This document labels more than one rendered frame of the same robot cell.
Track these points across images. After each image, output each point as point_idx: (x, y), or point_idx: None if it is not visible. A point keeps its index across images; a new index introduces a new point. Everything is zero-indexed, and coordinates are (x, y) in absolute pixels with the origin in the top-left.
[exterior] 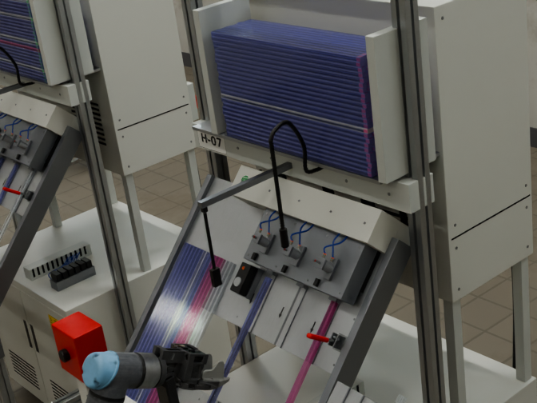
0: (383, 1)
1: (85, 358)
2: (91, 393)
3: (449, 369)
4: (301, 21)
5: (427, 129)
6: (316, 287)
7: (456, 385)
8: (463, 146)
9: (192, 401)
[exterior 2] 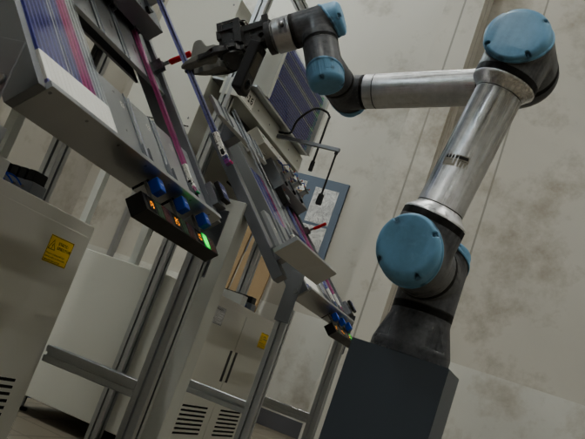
0: None
1: (338, 3)
2: (337, 39)
3: (12, 131)
4: None
5: None
6: (148, 14)
7: (11, 147)
8: None
9: (110, 91)
